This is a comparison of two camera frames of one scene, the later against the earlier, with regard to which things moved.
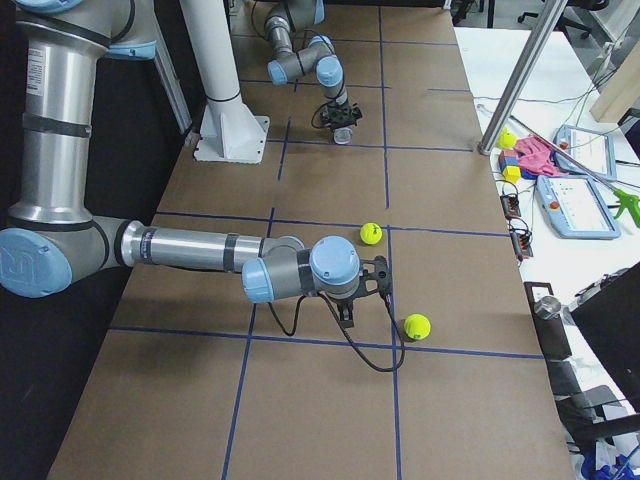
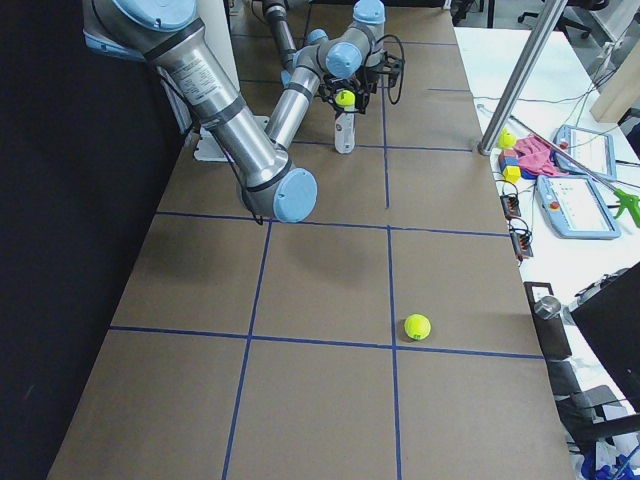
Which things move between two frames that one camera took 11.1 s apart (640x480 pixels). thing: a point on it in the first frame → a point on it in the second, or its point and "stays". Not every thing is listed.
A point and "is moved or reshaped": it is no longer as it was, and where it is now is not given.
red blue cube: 507,158 stays
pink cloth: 537,157 stays
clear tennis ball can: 342,135 is moved or reshaped
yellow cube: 512,173 stays
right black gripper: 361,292 → 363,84
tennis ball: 417,326 stays
